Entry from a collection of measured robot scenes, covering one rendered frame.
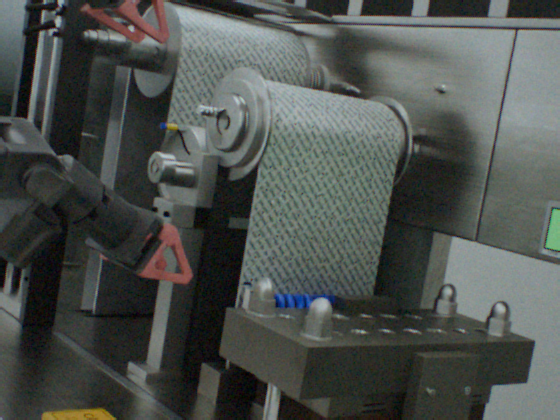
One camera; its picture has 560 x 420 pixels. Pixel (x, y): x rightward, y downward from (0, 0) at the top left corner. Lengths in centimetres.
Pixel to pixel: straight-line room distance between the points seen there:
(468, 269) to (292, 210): 319
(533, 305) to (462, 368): 298
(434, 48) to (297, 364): 59
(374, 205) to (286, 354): 34
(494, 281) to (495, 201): 297
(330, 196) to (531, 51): 33
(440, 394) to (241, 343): 25
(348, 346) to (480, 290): 329
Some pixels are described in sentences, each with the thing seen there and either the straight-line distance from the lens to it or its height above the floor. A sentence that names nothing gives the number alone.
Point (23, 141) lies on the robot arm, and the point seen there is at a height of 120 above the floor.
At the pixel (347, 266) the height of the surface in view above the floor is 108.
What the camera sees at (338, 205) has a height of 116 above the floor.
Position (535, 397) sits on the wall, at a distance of 413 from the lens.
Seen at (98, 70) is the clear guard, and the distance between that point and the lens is 215.
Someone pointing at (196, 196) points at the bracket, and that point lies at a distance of 117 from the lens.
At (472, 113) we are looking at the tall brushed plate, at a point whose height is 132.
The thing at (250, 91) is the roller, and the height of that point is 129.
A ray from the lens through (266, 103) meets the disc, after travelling 113.
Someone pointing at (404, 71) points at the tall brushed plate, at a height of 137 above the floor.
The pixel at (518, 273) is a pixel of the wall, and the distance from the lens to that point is 416.
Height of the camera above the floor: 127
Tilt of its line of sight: 6 degrees down
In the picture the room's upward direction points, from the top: 10 degrees clockwise
